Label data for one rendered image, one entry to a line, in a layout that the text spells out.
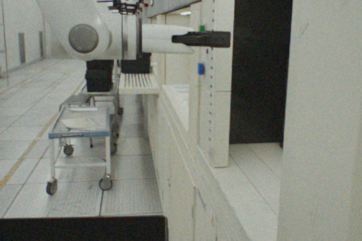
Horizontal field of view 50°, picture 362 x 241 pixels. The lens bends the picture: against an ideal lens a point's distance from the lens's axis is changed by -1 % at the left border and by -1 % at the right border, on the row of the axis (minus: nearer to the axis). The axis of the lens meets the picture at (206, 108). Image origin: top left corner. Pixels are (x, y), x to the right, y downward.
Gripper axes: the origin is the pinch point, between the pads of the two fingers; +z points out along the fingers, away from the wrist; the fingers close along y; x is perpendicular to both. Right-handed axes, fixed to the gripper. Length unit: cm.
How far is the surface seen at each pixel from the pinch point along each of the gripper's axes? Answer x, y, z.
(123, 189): -119, -205, -22
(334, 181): -8, 53, -3
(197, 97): -18.0, -33.3, 2.1
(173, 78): -30, -166, 10
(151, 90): -41, -183, -2
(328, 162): -7, 52, -3
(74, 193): -119, -201, -57
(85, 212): -119, -170, -46
